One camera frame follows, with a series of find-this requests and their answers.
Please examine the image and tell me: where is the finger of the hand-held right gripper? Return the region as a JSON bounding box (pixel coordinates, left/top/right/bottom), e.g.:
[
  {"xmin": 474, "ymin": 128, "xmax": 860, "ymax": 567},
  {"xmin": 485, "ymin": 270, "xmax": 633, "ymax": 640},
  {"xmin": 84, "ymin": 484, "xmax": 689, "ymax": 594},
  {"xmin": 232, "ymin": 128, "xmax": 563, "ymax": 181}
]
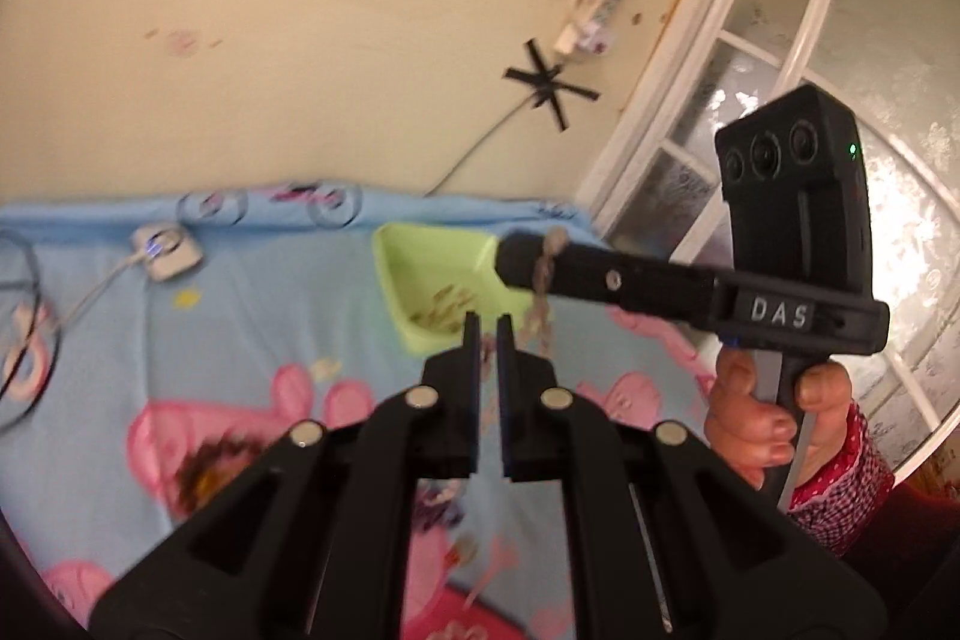
[{"xmin": 493, "ymin": 233, "xmax": 727, "ymax": 320}]

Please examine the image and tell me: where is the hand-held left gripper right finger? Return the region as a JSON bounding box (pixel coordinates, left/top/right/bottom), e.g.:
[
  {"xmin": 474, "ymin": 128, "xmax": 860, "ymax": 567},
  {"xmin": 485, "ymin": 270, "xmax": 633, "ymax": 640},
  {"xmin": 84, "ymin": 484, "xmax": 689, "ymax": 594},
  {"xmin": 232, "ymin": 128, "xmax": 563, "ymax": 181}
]
[{"xmin": 496, "ymin": 314, "xmax": 890, "ymax": 640}]

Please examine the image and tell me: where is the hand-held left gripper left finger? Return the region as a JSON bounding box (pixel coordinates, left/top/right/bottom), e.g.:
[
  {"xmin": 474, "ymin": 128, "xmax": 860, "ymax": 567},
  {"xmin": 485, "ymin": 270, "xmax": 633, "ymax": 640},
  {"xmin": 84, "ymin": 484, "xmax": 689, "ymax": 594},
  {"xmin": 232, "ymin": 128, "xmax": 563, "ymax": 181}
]
[{"xmin": 88, "ymin": 312, "xmax": 482, "ymax": 640}]

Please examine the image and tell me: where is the beige beaded bracelet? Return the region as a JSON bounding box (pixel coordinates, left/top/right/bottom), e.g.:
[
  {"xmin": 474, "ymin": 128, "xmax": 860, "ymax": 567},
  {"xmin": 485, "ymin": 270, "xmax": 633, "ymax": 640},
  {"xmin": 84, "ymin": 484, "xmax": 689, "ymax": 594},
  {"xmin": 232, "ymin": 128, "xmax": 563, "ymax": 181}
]
[{"xmin": 520, "ymin": 226, "xmax": 572, "ymax": 357}]

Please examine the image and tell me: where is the green plastic bowl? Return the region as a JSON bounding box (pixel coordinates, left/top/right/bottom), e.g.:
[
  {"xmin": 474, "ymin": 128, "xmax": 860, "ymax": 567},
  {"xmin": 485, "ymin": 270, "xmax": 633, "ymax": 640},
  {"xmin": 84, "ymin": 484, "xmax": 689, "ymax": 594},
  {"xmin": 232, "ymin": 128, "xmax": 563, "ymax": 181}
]
[{"xmin": 373, "ymin": 222, "xmax": 535, "ymax": 356}]

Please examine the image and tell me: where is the person's right forearm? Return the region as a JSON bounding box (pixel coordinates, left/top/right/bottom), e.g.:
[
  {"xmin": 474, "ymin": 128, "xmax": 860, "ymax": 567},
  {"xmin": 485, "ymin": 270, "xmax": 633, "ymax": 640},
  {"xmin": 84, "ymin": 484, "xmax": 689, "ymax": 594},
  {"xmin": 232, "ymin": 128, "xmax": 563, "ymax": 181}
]
[{"xmin": 787, "ymin": 401, "xmax": 898, "ymax": 560}]

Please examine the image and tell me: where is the jewelry pile in bowl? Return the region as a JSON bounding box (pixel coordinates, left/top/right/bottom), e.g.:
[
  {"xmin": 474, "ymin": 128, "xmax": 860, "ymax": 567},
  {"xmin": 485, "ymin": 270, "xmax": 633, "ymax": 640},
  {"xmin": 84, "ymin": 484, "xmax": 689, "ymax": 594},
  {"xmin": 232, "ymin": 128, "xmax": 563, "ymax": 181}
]
[{"xmin": 407, "ymin": 284, "xmax": 472, "ymax": 335}]

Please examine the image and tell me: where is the person's right hand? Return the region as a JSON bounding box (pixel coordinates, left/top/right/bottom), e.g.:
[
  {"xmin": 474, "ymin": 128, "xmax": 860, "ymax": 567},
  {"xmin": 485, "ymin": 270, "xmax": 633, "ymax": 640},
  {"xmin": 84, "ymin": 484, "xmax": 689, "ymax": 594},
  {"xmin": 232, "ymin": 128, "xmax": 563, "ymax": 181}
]
[{"xmin": 705, "ymin": 351, "xmax": 854, "ymax": 492}]

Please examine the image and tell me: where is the blue cartoon pig blanket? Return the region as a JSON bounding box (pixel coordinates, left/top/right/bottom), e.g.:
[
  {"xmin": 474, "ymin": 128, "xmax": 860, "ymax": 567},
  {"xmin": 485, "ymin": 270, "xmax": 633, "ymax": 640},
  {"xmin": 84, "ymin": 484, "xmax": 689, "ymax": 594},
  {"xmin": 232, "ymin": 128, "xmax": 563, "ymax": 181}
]
[{"xmin": 0, "ymin": 181, "xmax": 758, "ymax": 640}]

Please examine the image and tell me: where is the wooden bulb holder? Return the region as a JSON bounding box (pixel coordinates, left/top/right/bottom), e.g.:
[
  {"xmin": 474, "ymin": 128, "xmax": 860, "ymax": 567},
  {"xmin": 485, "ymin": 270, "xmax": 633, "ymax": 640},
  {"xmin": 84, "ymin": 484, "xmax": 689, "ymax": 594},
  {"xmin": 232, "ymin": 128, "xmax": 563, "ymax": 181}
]
[{"xmin": 553, "ymin": 0, "xmax": 628, "ymax": 64}]

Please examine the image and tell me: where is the grey wall cable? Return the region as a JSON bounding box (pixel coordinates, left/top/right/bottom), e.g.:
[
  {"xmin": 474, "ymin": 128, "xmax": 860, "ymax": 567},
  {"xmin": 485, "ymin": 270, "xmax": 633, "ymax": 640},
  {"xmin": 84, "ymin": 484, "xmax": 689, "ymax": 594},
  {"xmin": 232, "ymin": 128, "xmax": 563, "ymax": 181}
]
[{"xmin": 423, "ymin": 96, "xmax": 538, "ymax": 199}]

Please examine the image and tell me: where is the black tape cross on cable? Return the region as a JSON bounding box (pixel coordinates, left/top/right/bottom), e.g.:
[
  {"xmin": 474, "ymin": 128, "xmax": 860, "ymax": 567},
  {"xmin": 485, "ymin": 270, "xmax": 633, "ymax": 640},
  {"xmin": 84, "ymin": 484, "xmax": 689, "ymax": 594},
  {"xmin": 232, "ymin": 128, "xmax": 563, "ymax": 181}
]
[{"xmin": 503, "ymin": 38, "xmax": 602, "ymax": 133}]

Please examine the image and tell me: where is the white charger cable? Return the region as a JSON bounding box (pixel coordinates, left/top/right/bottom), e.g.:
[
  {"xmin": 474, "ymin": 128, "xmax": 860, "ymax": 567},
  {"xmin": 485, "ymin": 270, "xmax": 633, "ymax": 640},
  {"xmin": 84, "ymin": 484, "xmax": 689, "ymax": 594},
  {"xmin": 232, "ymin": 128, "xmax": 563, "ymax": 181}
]
[{"xmin": 51, "ymin": 256, "xmax": 145, "ymax": 342}]

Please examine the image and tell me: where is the black cable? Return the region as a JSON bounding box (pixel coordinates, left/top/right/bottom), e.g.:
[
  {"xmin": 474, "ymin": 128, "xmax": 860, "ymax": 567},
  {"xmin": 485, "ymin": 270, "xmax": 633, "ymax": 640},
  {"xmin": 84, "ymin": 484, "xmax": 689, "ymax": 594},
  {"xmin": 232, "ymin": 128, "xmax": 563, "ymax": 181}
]
[{"xmin": 0, "ymin": 230, "xmax": 62, "ymax": 432}]

